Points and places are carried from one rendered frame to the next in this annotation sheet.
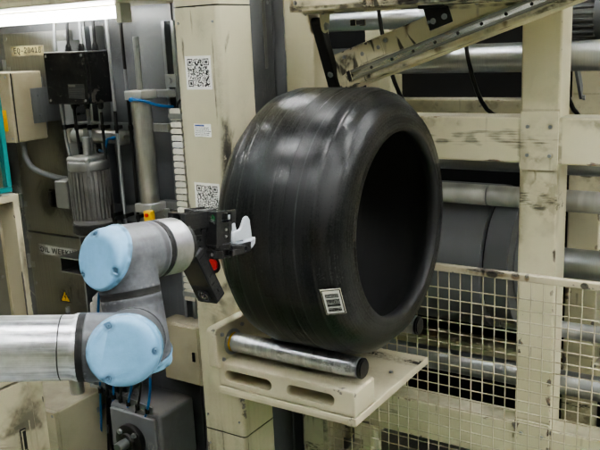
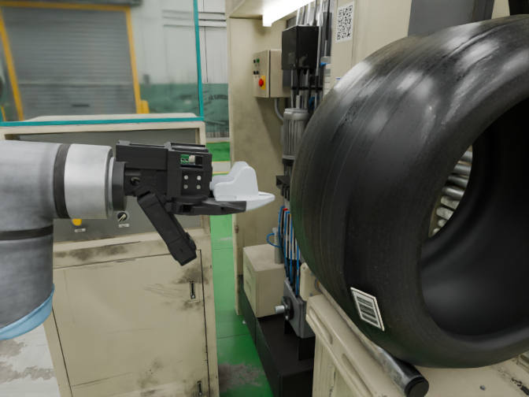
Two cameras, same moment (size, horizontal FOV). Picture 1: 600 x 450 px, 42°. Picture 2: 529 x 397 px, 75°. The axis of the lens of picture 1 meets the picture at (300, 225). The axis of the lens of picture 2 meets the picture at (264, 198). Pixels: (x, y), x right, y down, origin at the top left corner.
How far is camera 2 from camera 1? 1.07 m
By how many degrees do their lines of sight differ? 39
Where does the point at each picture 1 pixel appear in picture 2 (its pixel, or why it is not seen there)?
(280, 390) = (338, 352)
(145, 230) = (16, 153)
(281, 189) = (337, 143)
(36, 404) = (205, 268)
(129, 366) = not seen: outside the picture
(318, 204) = (367, 171)
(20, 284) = not seen: hidden behind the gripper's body
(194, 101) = (338, 53)
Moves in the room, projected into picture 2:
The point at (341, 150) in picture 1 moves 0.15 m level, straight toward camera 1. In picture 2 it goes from (431, 95) to (372, 99)
